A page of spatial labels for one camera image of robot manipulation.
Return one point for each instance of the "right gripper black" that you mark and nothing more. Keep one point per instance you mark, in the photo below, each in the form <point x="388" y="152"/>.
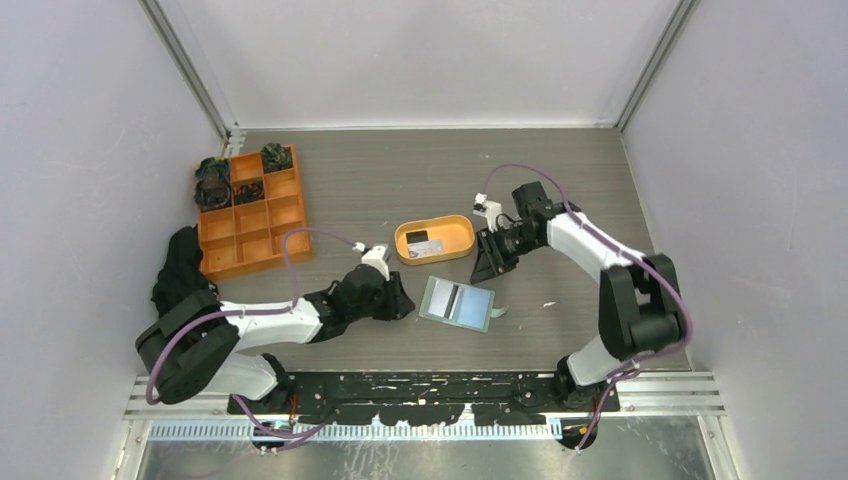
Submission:
<point x="490" y="263"/>

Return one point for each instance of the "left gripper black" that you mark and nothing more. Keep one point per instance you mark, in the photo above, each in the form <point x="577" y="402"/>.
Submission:
<point x="398" y="302"/>

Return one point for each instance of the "green card holder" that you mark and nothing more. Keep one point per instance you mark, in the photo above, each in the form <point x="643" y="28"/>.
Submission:
<point x="475" y="310"/>

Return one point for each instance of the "white grey card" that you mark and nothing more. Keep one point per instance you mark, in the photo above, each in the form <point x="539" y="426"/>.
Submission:
<point x="425" y="249"/>

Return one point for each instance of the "orange oval tray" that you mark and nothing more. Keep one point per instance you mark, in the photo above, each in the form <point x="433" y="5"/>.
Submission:
<point x="455" y="231"/>

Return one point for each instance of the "white magnetic stripe card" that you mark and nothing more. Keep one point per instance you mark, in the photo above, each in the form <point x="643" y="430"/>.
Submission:
<point x="443" y="300"/>

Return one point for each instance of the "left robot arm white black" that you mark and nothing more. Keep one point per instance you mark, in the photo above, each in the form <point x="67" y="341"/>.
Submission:
<point x="200" y="345"/>

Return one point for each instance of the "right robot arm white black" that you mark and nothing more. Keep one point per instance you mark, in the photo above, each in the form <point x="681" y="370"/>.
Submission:
<point x="638" y="309"/>

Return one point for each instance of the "small black card in tray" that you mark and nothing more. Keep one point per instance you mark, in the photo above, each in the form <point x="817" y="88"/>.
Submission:
<point x="419" y="236"/>

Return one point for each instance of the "orange compartment organizer box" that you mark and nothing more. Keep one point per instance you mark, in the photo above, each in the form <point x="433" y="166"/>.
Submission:
<point x="243" y="239"/>

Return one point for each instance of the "dark item middle compartment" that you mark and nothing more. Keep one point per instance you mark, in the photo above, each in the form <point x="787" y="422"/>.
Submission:
<point x="248" y="192"/>

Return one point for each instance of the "dark rolled item top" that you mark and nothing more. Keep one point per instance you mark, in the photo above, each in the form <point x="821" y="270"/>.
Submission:
<point x="276" y="157"/>

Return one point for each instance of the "dark rolled item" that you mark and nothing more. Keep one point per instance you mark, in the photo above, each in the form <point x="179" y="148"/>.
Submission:
<point x="216" y="168"/>
<point x="212" y="194"/>
<point x="276" y="157"/>

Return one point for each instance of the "black cloth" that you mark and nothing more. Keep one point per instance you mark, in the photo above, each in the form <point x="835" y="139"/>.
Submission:
<point x="180" y="275"/>

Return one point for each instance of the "dark rolled item left lower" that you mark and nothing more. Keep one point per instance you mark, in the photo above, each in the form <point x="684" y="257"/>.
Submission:
<point x="212" y="194"/>

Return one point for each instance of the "dark rolled item left upper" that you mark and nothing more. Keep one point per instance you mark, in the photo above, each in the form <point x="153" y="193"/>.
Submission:
<point x="216" y="168"/>

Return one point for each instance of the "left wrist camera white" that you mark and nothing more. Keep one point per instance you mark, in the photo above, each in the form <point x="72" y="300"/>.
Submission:
<point x="375" y="256"/>

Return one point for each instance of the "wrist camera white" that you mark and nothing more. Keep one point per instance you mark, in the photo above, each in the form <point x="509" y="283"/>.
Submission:
<point x="375" y="256"/>
<point x="488" y="209"/>

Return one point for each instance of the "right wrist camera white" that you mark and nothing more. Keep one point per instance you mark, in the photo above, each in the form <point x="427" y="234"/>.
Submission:
<point x="488" y="209"/>

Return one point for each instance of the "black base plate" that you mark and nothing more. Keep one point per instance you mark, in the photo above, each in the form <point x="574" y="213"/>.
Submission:
<point x="430" y="398"/>

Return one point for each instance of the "aluminium frame rail left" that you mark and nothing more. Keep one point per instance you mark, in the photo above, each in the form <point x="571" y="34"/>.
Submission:
<point x="171" y="23"/>

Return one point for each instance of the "aluminium frame rail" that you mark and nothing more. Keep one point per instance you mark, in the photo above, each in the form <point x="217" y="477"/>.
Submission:
<point x="673" y="29"/>
<point x="171" y="23"/>

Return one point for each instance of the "white slotted cable duct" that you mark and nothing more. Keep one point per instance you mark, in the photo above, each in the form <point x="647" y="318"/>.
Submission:
<point x="243" y="430"/>

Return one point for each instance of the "aluminium frame rail right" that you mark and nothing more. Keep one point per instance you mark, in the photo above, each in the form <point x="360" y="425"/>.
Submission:
<point x="673" y="29"/>

